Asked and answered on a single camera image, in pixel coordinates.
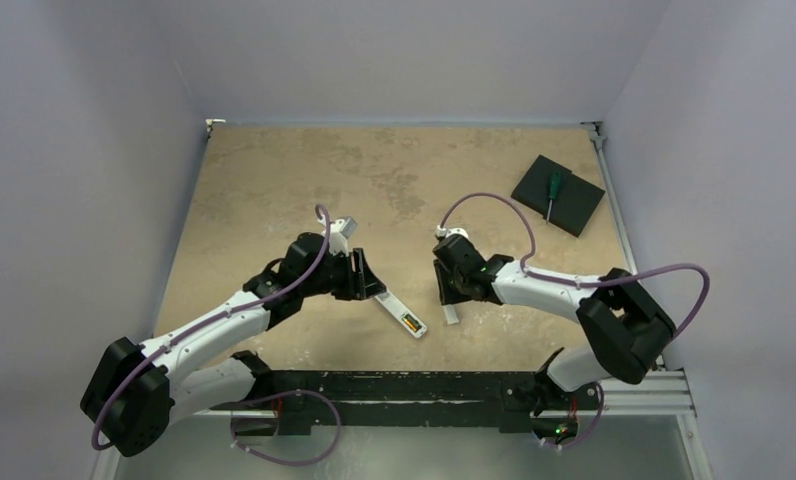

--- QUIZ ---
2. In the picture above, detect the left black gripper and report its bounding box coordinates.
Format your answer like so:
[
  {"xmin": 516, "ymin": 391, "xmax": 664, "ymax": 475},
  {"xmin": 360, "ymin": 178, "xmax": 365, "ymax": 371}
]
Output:
[{"xmin": 300, "ymin": 247, "xmax": 384, "ymax": 300}]

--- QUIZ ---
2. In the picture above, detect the white battery cover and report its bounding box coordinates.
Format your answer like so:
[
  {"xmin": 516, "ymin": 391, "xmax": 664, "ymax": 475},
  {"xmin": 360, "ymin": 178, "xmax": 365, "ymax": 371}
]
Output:
[{"xmin": 442, "ymin": 305, "xmax": 460, "ymax": 326}]

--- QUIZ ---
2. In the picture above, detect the white remote control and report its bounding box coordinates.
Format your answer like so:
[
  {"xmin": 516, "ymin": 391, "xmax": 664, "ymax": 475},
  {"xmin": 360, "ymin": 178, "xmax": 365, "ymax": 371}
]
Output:
[{"xmin": 375, "ymin": 290, "xmax": 428, "ymax": 339}]

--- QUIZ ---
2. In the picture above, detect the gold AAA battery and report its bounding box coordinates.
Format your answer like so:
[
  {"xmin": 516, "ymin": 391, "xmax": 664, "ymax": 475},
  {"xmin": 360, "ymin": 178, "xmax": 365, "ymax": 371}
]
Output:
[{"xmin": 402, "ymin": 314, "xmax": 422, "ymax": 333}]

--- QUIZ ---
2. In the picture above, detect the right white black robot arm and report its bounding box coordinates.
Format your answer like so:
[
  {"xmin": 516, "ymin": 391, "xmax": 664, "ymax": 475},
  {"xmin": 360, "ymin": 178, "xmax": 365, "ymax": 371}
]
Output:
[{"xmin": 433, "ymin": 234, "xmax": 676, "ymax": 407}]

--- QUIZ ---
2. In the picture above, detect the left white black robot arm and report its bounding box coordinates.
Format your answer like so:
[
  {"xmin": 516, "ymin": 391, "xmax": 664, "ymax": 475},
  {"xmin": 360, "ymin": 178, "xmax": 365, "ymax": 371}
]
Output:
[{"xmin": 80, "ymin": 232, "xmax": 387, "ymax": 456}]

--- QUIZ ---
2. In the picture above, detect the black foam block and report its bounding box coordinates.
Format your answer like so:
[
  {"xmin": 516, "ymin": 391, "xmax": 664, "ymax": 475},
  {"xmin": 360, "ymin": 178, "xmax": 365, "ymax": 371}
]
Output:
[{"xmin": 510, "ymin": 155, "xmax": 605, "ymax": 237}]

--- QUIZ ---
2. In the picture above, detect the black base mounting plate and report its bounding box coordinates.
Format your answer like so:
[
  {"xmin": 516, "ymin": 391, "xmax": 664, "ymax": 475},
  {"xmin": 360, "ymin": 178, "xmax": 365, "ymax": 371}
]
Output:
[{"xmin": 249, "ymin": 370, "xmax": 599, "ymax": 435}]

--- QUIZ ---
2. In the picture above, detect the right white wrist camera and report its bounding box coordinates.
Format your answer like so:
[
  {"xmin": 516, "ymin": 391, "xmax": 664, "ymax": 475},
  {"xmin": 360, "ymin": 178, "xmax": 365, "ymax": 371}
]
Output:
[{"xmin": 434, "ymin": 226, "xmax": 469, "ymax": 241}]

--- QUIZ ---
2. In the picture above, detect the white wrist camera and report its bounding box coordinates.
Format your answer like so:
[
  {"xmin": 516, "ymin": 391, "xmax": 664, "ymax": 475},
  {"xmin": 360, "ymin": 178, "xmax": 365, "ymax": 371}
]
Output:
[
  {"xmin": 434, "ymin": 226, "xmax": 469, "ymax": 241},
  {"xmin": 328, "ymin": 216, "xmax": 357, "ymax": 255}
]

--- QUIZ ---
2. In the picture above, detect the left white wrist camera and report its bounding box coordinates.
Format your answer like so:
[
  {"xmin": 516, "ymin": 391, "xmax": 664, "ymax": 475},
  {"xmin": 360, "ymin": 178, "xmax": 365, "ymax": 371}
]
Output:
[{"xmin": 328, "ymin": 216, "xmax": 357, "ymax": 255}]

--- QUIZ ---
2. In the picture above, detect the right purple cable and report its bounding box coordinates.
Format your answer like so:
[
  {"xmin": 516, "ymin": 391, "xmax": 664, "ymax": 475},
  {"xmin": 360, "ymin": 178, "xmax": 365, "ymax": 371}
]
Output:
[{"xmin": 437, "ymin": 192, "xmax": 712, "ymax": 342}]

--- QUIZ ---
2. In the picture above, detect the green handled screwdriver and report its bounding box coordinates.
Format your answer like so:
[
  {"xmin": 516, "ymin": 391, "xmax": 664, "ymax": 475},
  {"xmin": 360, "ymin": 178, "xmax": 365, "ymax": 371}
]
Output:
[{"xmin": 545, "ymin": 172, "xmax": 563, "ymax": 224}]

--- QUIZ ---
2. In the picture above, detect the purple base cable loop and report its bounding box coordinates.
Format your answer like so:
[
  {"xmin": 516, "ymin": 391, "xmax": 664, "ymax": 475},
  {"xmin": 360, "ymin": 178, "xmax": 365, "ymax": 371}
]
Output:
[{"xmin": 229, "ymin": 387, "xmax": 344, "ymax": 468}]

